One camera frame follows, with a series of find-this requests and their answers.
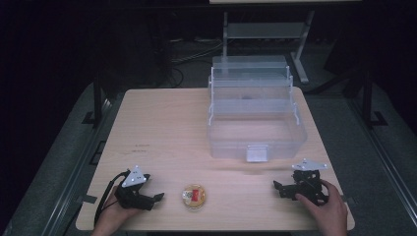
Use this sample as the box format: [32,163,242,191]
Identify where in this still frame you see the person's right hand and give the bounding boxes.
[294,179,349,236]

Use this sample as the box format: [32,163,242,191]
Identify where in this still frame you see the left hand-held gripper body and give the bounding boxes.
[113,164,155,211]

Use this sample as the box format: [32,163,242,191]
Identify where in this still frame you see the aluminium frame rail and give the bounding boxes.
[347,96,417,227]
[40,97,116,236]

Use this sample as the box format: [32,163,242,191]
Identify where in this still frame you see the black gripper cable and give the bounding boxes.
[93,169,132,228]

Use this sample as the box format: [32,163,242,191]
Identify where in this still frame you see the black stand post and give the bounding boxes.
[359,70,388,129]
[82,73,110,126]

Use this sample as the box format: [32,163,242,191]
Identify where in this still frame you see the clear plastic tiered storage box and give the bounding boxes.
[207,54,309,163]

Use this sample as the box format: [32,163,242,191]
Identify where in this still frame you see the person's left hand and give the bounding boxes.
[90,186,143,236]

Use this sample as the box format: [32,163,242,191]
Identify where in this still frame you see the grey metal stand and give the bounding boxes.
[221,10,317,84]

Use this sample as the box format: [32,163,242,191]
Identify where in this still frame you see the round gold tin red label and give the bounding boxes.
[181,184,208,210]

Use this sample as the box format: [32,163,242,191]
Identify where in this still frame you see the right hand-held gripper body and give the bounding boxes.
[290,158,329,207]

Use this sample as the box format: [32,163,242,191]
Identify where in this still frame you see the floor cables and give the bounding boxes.
[165,37,224,88]

